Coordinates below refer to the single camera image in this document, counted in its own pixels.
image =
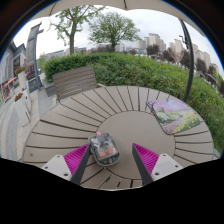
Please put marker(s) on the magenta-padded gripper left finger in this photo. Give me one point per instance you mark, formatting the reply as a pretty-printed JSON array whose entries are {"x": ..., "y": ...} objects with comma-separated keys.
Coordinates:
[{"x": 76, "y": 160}]

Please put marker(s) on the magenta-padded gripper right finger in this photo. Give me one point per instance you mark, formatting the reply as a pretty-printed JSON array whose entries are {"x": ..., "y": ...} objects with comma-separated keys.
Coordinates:
[{"x": 147, "y": 160}]

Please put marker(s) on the transparent grey computer mouse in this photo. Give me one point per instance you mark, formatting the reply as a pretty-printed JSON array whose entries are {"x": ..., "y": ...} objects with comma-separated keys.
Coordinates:
[{"x": 105, "y": 150}]

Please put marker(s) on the blossom landscape print mouse pad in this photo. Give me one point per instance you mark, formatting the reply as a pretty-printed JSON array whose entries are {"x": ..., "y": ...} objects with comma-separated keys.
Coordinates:
[{"x": 173, "y": 115}]

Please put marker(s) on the white planter with flowers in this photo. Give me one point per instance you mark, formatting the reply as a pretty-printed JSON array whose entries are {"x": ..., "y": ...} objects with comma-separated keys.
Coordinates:
[
  {"x": 20, "y": 77},
  {"x": 21, "y": 111}
]

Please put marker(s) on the brown slatted outdoor chair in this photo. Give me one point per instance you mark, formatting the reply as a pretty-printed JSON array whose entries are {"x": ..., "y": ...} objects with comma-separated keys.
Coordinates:
[{"x": 75, "y": 81}]

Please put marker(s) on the dark curved parasol pole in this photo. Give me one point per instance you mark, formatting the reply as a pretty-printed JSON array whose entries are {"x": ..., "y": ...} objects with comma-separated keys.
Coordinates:
[{"x": 190, "y": 66}]

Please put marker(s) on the grey sign pylon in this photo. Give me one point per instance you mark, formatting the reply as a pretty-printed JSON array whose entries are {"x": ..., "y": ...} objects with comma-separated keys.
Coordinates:
[{"x": 30, "y": 56}]

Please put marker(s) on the distant apartment buildings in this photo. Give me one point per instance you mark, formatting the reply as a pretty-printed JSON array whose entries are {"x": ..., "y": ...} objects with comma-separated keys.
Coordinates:
[{"x": 200, "y": 55}]

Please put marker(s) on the tall thin-crowned tree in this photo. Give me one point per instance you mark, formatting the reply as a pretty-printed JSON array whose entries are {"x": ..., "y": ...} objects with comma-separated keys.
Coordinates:
[{"x": 71, "y": 36}]

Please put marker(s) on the round-crowned green tree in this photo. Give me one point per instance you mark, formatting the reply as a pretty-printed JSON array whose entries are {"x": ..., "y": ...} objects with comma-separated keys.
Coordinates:
[{"x": 113, "y": 26}]

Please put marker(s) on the beige parasol canopy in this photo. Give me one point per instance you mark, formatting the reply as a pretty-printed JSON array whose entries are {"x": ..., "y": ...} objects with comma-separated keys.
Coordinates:
[{"x": 83, "y": 5}]

